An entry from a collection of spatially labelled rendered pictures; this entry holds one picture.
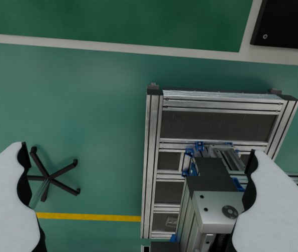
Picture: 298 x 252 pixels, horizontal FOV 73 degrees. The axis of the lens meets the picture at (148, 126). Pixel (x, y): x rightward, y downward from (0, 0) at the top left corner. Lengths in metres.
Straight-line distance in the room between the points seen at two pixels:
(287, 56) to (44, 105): 1.34
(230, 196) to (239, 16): 0.41
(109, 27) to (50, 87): 0.99
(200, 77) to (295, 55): 0.79
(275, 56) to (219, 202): 0.38
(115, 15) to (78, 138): 1.17
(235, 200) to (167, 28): 0.43
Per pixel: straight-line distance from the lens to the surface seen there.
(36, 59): 1.43
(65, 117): 1.50
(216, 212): 0.50
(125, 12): 0.51
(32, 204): 1.63
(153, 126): 1.18
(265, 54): 0.59
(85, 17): 0.52
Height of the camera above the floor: 1.26
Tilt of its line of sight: 61 degrees down
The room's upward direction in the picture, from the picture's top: 178 degrees clockwise
